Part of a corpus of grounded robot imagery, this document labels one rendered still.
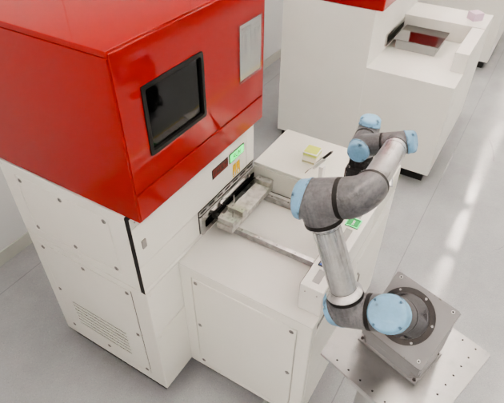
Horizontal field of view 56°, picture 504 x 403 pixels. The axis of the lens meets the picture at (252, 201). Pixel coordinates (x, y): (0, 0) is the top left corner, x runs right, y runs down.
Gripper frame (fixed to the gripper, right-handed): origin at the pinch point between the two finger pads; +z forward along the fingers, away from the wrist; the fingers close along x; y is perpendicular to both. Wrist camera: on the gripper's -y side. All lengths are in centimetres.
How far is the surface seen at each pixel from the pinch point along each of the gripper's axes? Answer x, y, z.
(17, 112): 66, 102, -39
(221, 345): 46, 39, 75
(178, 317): 51, 59, 62
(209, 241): 29, 54, 29
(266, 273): 31.9, 23.6, 28.7
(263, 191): -7, 48, 23
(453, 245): -118, -39, 111
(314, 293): 40.0, -0.7, 16.8
